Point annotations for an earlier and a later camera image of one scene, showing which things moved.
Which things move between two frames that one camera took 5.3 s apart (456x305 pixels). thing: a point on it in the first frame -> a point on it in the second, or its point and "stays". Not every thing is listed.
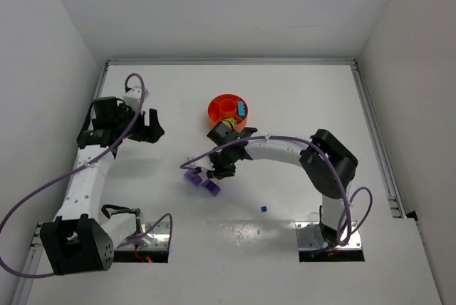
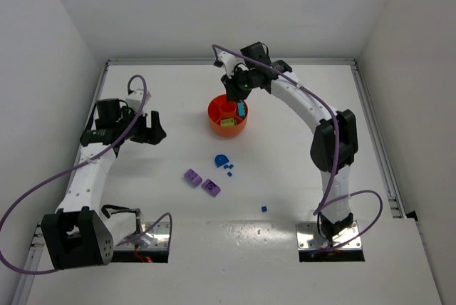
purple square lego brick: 211,187 stays
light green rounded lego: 230,122 stays
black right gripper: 216,168 -> 234,86
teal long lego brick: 241,111 stays
